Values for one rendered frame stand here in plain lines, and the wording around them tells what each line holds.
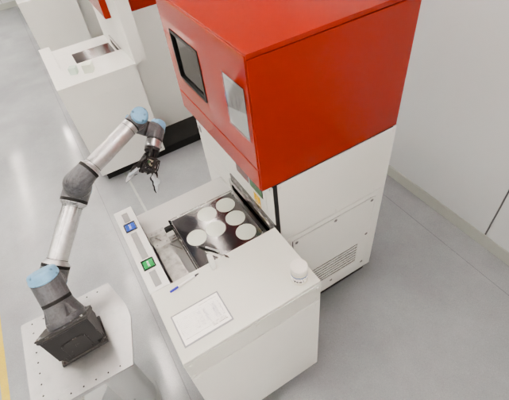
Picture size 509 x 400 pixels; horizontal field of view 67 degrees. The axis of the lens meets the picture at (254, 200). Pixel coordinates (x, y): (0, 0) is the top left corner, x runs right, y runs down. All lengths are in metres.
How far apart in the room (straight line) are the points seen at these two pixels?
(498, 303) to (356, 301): 0.87
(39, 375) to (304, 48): 1.63
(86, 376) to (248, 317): 0.70
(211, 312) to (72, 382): 0.63
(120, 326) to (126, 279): 1.20
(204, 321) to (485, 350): 1.76
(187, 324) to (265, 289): 0.34
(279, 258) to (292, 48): 0.86
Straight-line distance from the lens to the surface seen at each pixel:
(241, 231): 1.88
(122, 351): 1.81
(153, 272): 1.78
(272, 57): 1.29
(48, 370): 1.92
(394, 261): 2.91
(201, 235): 1.91
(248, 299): 1.60
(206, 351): 1.54
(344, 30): 1.45
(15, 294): 3.41
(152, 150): 1.87
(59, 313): 1.70
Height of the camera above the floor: 2.36
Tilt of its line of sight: 47 degrees down
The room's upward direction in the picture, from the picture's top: 8 degrees counter-clockwise
